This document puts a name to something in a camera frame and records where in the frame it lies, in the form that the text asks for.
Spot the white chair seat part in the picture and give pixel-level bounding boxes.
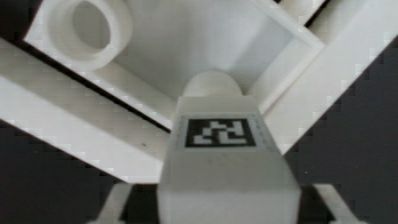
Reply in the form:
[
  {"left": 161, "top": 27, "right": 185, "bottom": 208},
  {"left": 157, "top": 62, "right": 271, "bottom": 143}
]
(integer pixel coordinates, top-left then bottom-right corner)
[{"left": 25, "top": 0, "right": 324, "bottom": 126}]

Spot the white U-shaped frame fence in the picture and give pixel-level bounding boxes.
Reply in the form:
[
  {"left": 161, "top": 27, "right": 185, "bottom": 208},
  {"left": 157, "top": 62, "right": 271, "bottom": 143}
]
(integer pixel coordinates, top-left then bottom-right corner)
[{"left": 0, "top": 0, "right": 398, "bottom": 183}]

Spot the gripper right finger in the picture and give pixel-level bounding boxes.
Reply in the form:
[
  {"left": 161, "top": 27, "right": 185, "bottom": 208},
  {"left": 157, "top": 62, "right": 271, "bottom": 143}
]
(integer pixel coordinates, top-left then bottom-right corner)
[{"left": 315, "top": 184, "right": 370, "bottom": 224}]

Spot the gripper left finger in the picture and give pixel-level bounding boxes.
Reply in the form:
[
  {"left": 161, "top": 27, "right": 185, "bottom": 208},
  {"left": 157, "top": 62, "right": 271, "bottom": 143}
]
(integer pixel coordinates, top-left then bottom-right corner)
[{"left": 88, "top": 183, "right": 132, "bottom": 224}]

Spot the white chair leg with tag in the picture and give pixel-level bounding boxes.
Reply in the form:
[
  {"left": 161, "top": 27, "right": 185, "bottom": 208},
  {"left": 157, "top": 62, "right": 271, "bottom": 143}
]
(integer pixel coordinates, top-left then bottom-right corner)
[{"left": 157, "top": 71, "right": 301, "bottom": 224}]

